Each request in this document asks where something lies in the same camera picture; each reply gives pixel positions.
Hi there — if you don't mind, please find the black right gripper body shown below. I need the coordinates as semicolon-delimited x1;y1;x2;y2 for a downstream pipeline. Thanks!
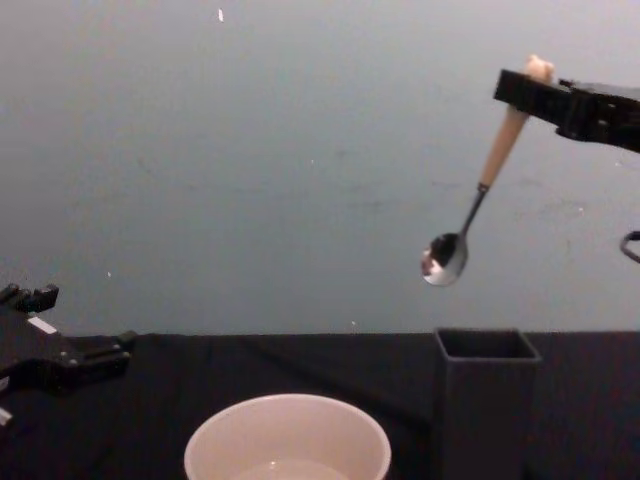
553;82;640;157

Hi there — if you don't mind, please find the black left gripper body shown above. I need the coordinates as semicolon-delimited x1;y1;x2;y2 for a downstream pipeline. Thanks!
0;305;87;397

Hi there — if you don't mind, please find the steel spoon with cream handle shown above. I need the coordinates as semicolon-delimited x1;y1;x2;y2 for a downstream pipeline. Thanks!
418;53;557;288

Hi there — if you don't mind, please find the black table cloth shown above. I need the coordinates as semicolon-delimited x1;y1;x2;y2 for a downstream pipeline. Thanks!
0;329;640;480

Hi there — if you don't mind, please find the white round bowl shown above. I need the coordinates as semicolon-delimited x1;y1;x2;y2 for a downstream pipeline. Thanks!
183;393;392;480

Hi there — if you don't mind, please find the dark grey square container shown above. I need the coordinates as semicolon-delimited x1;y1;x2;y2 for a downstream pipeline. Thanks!
432;327;544;480

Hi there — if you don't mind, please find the thin dark cable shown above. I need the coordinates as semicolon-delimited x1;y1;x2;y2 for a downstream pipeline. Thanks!
619;229;640;264

